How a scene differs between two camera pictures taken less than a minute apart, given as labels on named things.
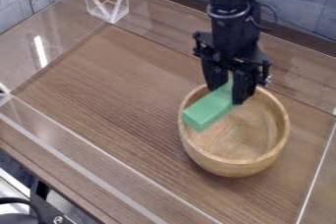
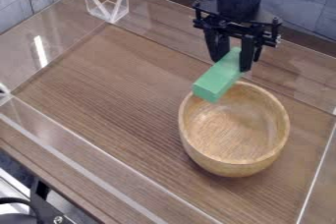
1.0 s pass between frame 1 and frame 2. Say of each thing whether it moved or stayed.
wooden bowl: stayed
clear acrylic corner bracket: stayed
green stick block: moved
